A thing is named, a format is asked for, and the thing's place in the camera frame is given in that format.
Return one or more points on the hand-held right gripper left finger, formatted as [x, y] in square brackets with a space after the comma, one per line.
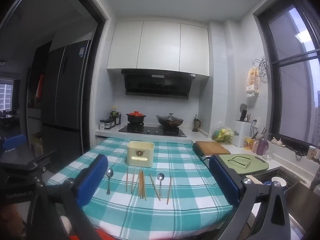
[92, 180]

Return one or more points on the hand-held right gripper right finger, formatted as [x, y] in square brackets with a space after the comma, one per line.
[225, 180]

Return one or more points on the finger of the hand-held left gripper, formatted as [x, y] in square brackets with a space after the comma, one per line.
[13, 142]

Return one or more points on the metal spoon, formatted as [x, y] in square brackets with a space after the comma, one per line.
[109, 172]
[160, 177]

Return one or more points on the cream utensil holder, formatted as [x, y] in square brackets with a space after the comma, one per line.
[140, 153]

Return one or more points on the cardboard box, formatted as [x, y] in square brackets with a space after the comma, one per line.
[37, 143]

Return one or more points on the wooden cutting board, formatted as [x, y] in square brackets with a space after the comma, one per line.
[212, 147]

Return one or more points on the green cutting board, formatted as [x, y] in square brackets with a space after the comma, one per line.
[257, 166]

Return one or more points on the yellow printed cup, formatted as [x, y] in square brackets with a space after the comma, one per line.
[248, 144]

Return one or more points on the pink cup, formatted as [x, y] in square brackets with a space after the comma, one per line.
[254, 147]

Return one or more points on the plastic bag of sponges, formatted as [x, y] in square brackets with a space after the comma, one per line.
[222, 134]

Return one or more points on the white knife block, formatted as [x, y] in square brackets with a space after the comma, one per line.
[242, 136]

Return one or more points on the clear drinking glass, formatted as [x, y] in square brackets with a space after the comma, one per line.
[267, 155]

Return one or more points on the purple bottle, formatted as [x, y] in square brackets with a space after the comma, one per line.
[261, 147]

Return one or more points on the white bowl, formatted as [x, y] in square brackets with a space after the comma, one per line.
[278, 181]

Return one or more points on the glass kettle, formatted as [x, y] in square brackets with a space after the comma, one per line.
[196, 125]

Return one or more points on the red hanging cloth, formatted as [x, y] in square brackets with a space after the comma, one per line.
[40, 85]

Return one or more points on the garlic bulbs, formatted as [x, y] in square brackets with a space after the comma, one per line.
[278, 141]

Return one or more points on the dark sauce bottle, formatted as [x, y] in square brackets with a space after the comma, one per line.
[118, 119]

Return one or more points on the sauce bottle with yellow cap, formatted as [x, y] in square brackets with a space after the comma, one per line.
[114, 116]

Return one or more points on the kitchen sink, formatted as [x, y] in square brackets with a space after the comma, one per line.
[292, 187]

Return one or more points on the black kitchen knife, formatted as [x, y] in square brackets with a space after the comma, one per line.
[243, 113]

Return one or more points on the teal checkered tablecloth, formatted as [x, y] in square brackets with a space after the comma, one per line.
[155, 210]

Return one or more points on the dark grey refrigerator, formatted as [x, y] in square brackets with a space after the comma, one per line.
[65, 92]

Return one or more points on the clay pot with red lid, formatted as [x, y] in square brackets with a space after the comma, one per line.
[135, 117]

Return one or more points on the black gas stove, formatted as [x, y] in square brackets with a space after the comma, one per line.
[152, 130]

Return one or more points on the black scissors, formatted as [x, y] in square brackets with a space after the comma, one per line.
[298, 152]

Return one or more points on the black wok with lid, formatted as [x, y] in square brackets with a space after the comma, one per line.
[170, 121]

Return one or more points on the seasoning jars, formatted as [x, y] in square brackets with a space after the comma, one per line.
[313, 153]

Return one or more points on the hanging printed bag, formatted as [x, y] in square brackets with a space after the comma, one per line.
[252, 80]

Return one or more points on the black range hood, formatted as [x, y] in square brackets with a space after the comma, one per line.
[157, 85]

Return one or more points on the hanging metal trivet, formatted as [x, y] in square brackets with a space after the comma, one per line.
[261, 66]

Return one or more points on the wall outlet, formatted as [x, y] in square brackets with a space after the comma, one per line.
[254, 123]

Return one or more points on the white wall cabinet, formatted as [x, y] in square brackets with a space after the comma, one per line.
[160, 47]

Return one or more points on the black door frame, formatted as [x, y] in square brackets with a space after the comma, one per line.
[98, 12]

